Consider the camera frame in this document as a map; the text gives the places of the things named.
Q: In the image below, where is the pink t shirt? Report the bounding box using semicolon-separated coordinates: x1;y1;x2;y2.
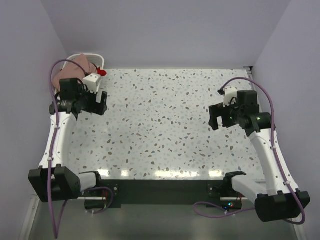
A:
52;54;98;92

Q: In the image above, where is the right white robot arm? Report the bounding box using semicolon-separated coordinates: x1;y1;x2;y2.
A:
208;87;310;223

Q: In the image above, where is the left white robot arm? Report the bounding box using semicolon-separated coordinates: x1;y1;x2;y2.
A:
28;73;108;203

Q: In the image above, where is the red t shirt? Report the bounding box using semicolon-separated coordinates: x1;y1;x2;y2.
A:
97;67;107;77

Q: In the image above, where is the white laundry basket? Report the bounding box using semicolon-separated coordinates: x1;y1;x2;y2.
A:
61;53;105;94

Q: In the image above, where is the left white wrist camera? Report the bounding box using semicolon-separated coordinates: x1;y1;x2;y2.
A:
82;73;102;93

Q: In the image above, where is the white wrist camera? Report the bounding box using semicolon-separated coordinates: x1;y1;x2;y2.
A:
82;73;102;93
218;86;238;107

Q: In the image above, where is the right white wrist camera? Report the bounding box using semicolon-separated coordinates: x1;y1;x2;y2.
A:
218;86;238;107

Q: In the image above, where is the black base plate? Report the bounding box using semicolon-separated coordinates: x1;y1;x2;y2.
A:
74;178;253;215

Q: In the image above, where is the aluminium frame rail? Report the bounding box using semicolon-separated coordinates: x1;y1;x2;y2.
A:
18;195;40;240

